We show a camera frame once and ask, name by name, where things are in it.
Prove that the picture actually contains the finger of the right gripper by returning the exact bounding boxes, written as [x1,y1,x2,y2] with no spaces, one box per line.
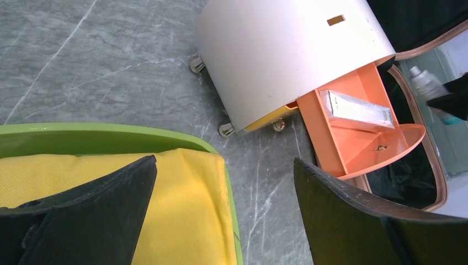
[426,73,467,121]

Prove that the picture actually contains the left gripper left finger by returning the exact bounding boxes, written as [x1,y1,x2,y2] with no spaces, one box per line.
[1,155,157,264]

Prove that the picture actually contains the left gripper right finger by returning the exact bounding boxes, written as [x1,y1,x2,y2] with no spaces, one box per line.
[294,158,467,264]

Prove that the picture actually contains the white bottle teal cap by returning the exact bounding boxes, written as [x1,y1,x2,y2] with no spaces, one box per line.
[409,66,462,125]

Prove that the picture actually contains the pink hard-shell suitcase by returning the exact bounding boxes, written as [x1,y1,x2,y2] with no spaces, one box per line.
[366,1,467,211]

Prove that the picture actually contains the yellow trousers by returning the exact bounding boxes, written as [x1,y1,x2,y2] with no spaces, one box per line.
[1,149,239,264]

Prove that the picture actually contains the green plastic tray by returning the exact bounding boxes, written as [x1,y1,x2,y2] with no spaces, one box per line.
[1,123,243,264]

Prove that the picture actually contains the small white barcode box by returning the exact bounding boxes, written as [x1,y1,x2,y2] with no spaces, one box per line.
[320,89,395,133]

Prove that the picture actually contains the cream cylindrical drawer cabinet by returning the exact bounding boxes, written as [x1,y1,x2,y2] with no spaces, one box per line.
[190,1,426,180]

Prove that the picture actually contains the clear plastic storage box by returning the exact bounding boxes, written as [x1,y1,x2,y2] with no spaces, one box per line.
[399,31,467,177]

